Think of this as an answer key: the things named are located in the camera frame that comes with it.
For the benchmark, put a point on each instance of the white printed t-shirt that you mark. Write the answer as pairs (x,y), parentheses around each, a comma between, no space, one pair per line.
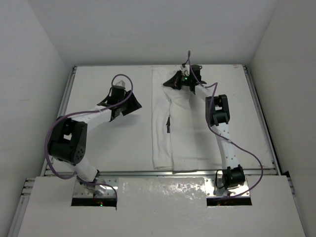
(181,139)

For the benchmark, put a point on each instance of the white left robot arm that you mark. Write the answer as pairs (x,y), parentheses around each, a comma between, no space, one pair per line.
(67,140)

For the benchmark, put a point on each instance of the aluminium table edge rail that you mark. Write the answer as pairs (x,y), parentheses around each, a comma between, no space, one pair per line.
(183,173)

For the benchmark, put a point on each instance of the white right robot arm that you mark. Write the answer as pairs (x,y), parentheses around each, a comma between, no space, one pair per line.
(217,116)

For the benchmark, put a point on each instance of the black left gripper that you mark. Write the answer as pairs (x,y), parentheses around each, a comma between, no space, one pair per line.
(126,105)

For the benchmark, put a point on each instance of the white front cover panel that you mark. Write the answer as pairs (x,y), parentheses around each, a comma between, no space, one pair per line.
(161,207)

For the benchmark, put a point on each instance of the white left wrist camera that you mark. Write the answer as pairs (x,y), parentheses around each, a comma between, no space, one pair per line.
(121,83)

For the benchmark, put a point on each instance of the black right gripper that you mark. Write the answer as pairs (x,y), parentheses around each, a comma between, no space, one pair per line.
(175,81)

